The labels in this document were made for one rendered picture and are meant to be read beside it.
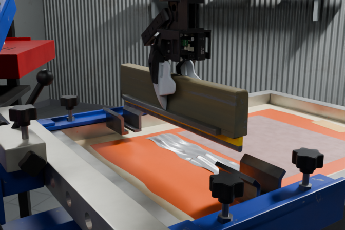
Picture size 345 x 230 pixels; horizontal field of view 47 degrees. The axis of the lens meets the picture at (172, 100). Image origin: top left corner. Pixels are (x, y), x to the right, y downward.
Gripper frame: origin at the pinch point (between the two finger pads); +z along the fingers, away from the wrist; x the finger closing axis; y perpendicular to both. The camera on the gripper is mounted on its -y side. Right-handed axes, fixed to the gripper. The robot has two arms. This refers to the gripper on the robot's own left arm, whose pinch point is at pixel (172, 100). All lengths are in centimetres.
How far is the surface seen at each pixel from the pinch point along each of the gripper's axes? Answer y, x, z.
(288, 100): -18, 57, 11
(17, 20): -429, 73, -3
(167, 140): -12.1, 6.8, 13.1
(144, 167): -2.6, -5.1, 13.6
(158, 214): 20.0, -16.0, 10.1
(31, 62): -99, -1, 4
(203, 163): 3.2, 5.2, 13.2
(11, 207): -191, 2, 108
